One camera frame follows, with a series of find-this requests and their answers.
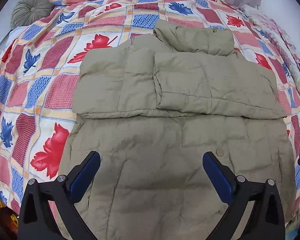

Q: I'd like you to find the khaki puffer jacket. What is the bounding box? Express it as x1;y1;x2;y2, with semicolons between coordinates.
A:
59;20;296;239

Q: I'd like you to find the pink floral blanket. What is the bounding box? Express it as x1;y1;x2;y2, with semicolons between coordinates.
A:
241;4;300;94

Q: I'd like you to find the leaf patterned patchwork quilt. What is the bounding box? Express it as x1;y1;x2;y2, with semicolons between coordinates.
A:
0;0;300;239

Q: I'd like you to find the round green pleated cushion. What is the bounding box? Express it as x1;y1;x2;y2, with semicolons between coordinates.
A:
11;0;54;29

